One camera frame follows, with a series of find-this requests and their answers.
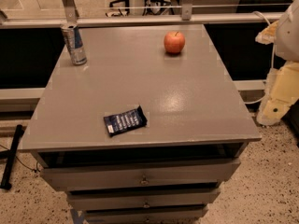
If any grey drawer cabinet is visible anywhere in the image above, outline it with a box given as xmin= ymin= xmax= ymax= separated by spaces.
xmin=20 ymin=25 xmax=260 ymax=224

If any black bar on floor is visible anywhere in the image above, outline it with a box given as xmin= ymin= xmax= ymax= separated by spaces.
xmin=0 ymin=124 xmax=24 ymax=190

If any white cable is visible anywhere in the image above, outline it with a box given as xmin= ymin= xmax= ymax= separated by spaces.
xmin=243 ymin=10 xmax=278 ymax=105

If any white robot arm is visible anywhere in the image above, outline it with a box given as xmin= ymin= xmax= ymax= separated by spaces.
xmin=255 ymin=0 xmax=299 ymax=125

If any grey metal railing frame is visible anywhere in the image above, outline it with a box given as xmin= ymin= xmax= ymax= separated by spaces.
xmin=0 ymin=0 xmax=294 ymax=28

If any silver blue energy drink can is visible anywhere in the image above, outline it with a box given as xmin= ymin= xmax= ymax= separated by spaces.
xmin=61 ymin=22 xmax=87 ymax=65

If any dark blue rxbar wrapper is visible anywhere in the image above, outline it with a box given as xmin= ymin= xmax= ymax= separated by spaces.
xmin=104 ymin=106 xmax=148 ymax=137

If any middle grey drawer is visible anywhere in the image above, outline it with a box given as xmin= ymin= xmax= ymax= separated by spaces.
xmin=67 ymin=189 xmax=220 ymax=211

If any grey drawer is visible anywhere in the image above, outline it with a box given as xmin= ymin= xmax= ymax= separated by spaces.
xmin=42 ymin=158 xmax=240 ymax=191
xmin=84 ymin=205 xmax=207 ymax=224
xmin=67 ymin=189 xmax=220 ymax=211

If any bottom grey drawer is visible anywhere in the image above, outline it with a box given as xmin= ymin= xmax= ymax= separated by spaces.
xmin=84 ymin=205 xmax=207 ymax=224

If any top grey drawer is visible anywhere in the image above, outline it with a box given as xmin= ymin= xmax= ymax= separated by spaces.
xmin=42 ymin=158 xmax=240 ymax=191

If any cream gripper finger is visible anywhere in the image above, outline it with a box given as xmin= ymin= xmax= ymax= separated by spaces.
xmin=255 ymin=21 xmax=278 ymax=45
xmin=256 ymin=61 xmax=299 ymax=126

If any red apple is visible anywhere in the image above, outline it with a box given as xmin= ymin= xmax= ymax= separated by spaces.
xmin=164 ymin=32 xmax=185 ymax=54

